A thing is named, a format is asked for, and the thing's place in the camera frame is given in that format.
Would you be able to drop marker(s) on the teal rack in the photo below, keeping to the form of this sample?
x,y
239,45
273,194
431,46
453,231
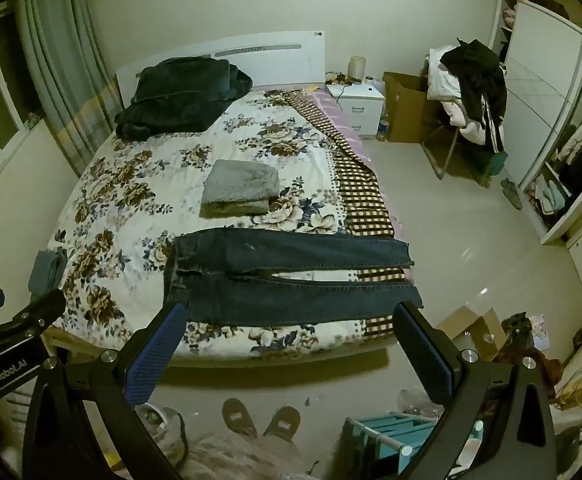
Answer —
x,y
396,430

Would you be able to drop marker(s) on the striped curtain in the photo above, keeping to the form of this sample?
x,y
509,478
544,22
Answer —
x,y
56,60

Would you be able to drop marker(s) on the large cardboard box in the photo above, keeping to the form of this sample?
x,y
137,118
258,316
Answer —
x,y
406,110

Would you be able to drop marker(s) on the brown checked blanket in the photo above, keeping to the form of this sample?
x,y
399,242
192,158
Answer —
x,y
361,195

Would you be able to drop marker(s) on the metal chair with green seat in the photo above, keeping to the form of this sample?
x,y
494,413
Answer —
x,y
493,162

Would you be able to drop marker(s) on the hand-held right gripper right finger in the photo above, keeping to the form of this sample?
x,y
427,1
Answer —
x,y
423,355

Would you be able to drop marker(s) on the grey shoe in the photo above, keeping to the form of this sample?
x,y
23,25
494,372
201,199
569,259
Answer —
x,y
515,200
507,186

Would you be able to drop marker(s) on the white wardrobe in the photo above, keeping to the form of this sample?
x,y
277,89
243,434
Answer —
x,y
536,85

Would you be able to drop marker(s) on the blue jeans pants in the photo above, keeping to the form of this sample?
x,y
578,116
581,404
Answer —
x,y
271,255

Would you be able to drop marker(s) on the floral bedsheet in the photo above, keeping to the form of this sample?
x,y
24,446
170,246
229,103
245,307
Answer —
x,y
146,195

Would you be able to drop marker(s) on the cream cylinder lamp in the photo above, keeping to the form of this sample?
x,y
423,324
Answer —
x,y
357,67

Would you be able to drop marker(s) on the pink printed packet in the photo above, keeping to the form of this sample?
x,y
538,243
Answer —
x,y
537,330

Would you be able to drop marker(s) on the pink sheet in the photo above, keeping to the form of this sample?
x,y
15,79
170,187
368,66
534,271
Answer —
x,y
331,110

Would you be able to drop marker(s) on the black jacket with white stripes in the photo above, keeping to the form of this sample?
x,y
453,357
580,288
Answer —
x,y
481,80

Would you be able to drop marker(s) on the open flat cardboard box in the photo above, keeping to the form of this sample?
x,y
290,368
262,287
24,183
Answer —
x,y
471,325

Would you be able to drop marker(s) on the white nightstand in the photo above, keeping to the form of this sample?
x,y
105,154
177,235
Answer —
x,y
358,110

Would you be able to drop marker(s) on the white window frame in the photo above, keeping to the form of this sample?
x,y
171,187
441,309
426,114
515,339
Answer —
x,y
1,60

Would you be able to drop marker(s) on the white plastic bag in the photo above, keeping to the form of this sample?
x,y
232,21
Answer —
x,y
163,420

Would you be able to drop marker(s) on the grey-blue folded cloth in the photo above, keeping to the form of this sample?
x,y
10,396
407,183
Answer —
x,y
46,270

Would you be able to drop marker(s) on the dark jacket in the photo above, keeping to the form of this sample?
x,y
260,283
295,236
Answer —
x,y
181,100

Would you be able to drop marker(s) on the clear plastic bag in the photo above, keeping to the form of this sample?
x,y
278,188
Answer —
x,y
416,400

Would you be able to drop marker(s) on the clear water bottle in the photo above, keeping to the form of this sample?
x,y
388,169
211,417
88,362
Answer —
x,y
383,130

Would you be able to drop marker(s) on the white bed headboard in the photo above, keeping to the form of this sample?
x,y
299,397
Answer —
x,y
271,60

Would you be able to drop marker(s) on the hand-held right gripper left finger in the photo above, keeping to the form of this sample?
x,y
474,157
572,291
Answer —
x,y
156,355

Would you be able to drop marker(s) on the white clothes pile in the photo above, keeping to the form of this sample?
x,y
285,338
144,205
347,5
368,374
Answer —
x,y
441,85

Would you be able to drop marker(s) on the grey folded towel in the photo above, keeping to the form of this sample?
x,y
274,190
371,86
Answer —
x,y
241,182

